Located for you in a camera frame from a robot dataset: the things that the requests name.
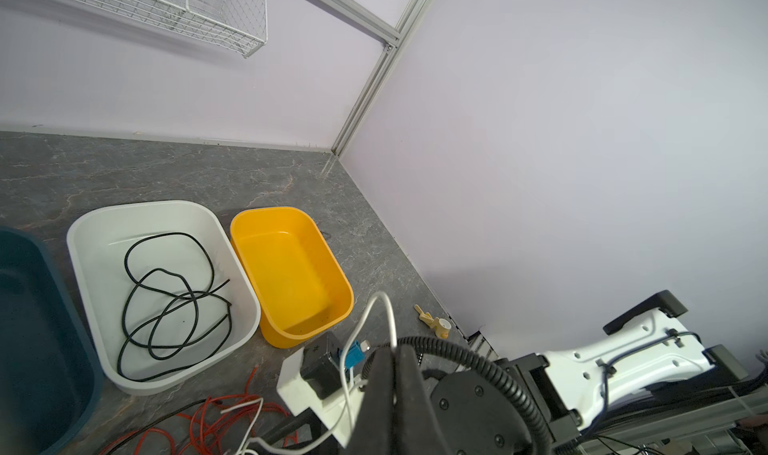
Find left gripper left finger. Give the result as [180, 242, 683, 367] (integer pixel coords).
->
[344, 347, 395, 455]

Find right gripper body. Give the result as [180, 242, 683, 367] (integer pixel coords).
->
[257, 409, 342, 455]

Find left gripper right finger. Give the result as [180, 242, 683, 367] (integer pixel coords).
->
[393, 345, 450, 454]

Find red cable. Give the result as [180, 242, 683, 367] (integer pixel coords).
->
[98, 364, 301, 455]

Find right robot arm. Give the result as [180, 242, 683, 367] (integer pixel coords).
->
[243, 290, 767, 454]

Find yellow plastic bin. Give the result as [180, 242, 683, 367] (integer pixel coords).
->
[230, 206, 355, 349]

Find white plastic bin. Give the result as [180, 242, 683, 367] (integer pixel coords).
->
[67, 200, 261, 396]

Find teal plastic bin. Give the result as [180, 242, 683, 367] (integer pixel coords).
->
[1, 227, 104, 454]

